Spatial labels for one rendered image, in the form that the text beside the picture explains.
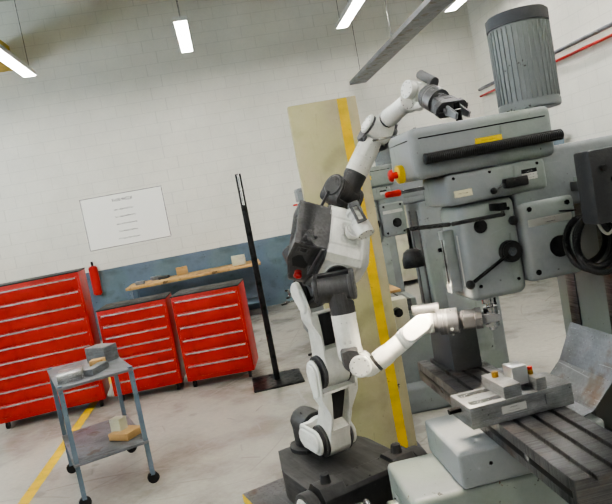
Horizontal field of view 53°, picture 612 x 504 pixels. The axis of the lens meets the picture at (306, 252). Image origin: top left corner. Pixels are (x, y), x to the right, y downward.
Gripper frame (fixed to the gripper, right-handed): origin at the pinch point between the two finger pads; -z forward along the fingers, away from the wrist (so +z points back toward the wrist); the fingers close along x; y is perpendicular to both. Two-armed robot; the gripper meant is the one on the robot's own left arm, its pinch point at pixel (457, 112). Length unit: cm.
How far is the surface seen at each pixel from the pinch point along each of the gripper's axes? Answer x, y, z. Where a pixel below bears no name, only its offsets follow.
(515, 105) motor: -15.2, 3.6, -9.3
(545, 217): -14.9, -25.4, -33.2
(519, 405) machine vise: 8, -72, -63
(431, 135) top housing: 17.5, -1.3, -11.4
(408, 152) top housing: 23.6, -6.9, -9.0
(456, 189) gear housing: 11.9, -16.5, -20.5
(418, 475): 33, -106, -52
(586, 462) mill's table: 16, -59, -94
